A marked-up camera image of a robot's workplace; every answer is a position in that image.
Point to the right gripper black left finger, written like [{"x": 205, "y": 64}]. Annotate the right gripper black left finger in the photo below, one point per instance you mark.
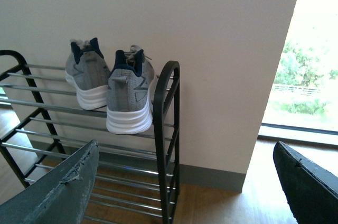
[{"x": 60, "y": 196}]

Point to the black metal shoe rack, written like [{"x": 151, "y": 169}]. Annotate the black metal shoe rack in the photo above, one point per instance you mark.
[{"x": 138, "y": 176}]

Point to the grey knit sneaker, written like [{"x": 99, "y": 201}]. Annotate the grey knit sneaker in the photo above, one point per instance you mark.
[
  {"x": 128, "y": 96},
  {"x": 87, "y": 71}
]

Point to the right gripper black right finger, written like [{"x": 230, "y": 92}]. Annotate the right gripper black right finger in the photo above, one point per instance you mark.
[{"x": 310, "y": 190}]

